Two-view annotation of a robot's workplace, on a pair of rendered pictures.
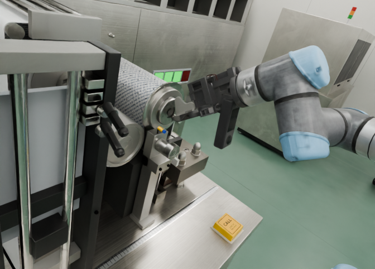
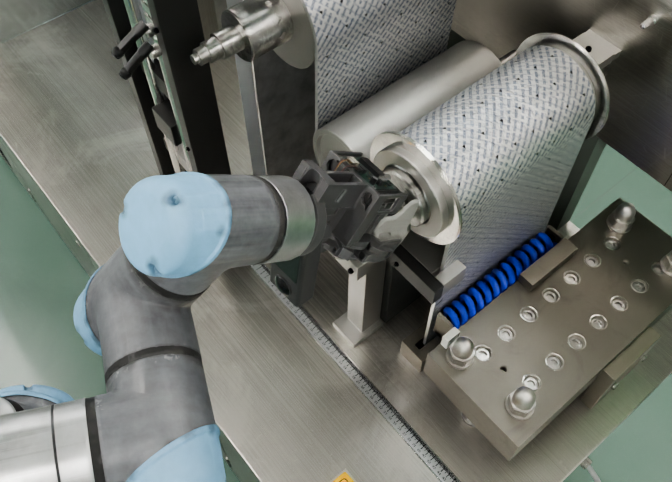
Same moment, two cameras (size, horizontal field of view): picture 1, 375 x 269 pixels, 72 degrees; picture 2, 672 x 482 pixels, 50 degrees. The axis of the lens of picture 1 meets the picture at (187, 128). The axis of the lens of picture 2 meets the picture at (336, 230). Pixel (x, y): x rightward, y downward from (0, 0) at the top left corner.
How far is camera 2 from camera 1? 88 cm
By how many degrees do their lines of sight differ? 77
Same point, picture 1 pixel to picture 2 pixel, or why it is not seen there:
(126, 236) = (316, 300)
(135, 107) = not seen: hidden behind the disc
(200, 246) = (294, 432)
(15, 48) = not seen: outside the picture
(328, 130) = (97, 316)
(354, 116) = (120, 398)
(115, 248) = not seen: hidden behind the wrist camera
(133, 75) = (462, 98)
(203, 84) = (328, 162)
